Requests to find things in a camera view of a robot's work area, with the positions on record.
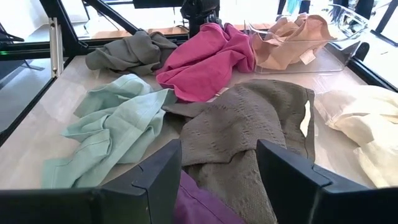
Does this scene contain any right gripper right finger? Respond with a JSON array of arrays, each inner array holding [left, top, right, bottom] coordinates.
[[256, 139, 398, 224]]

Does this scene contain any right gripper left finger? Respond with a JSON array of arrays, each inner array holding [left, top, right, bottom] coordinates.
[[0, 139, 183, 224]]

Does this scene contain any purple towel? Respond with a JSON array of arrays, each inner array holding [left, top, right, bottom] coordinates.
[[173, 170, 246, 224]]

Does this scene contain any mint green towel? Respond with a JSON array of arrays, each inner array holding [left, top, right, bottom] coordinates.
[[42, 73, 178, 190]]

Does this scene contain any cream towel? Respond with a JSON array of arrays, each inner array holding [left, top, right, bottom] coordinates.
[[313, 85, 398, 189]]

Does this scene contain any taupe textured towel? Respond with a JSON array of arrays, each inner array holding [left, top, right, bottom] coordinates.
[[161, 78, 316, 224]]

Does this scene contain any grey-green towel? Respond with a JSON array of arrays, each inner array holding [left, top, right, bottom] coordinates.
[[85, 30, 178, 75]]

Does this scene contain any magenta towel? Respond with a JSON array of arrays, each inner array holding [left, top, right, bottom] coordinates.
[[155, 22, 256, 103]]

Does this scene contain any clear plastic basket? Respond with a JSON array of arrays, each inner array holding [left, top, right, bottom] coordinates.
[[244, 3, 371, 75]]

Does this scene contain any peach towel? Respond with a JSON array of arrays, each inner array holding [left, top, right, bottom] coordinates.
[[250, 14, 335, 71]]

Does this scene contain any silver aluminium bar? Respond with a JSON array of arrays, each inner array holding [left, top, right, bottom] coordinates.
[[49, 17, 65, 78]]

